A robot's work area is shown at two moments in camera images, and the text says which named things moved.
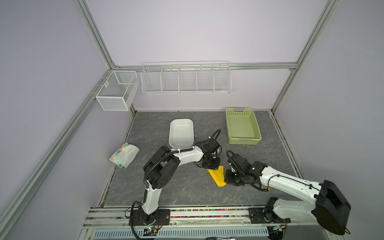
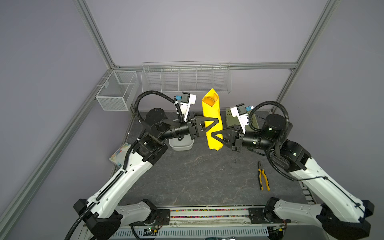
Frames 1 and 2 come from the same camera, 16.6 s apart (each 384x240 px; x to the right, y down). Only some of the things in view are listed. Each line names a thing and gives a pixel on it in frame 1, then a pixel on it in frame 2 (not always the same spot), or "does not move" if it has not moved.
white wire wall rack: (186, 77) does not move
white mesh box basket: (118, 91) does not move
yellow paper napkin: (218, 176) to (211, 109)
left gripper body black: (212, 163) to (192, 128)
